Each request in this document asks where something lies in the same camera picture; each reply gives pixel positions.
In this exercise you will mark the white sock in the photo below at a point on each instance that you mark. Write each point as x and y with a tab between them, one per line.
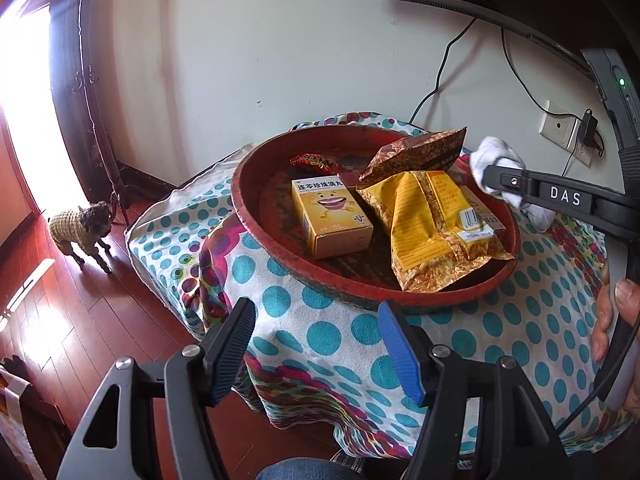
492	152

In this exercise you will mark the dark wooden coat stand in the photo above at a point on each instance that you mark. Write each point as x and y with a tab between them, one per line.
92	125

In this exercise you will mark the dark wooden chair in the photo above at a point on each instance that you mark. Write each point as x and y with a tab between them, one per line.
30	410

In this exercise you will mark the person's right hand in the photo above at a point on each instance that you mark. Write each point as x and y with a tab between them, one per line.
627	302

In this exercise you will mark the white wall socket plate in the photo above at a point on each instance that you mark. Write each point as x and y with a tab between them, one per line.
555	125
582	156

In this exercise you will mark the small brown snack packet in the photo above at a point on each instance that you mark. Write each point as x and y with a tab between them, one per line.
348	181

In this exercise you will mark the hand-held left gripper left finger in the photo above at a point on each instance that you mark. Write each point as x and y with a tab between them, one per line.
232	345

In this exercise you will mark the person's leg in jeans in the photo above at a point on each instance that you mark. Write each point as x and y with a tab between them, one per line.
305	472

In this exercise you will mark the small dog in knit sweater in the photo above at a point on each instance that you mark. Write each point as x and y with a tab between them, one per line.
75	227

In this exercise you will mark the large brown snack bag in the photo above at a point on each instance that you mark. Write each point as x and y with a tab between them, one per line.
410	152

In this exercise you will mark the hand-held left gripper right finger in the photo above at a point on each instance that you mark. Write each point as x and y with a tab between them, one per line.
400	350

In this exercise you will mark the black charger plug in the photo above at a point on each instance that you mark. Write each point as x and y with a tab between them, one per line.
589	130

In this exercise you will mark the yellow medicine box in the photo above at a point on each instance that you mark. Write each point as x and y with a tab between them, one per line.
330	220

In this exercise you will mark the polka dot tablecloth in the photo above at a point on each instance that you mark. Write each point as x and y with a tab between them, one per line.
300	310

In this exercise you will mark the round red tray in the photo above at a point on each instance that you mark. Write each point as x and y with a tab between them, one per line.
280	200

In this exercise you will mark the yellow snack bag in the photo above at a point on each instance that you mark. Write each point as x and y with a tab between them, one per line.
430	230

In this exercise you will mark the red candy wrapper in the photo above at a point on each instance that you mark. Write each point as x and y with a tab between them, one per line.
312	162

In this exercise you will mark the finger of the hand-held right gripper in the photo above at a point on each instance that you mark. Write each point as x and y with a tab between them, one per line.
510	182

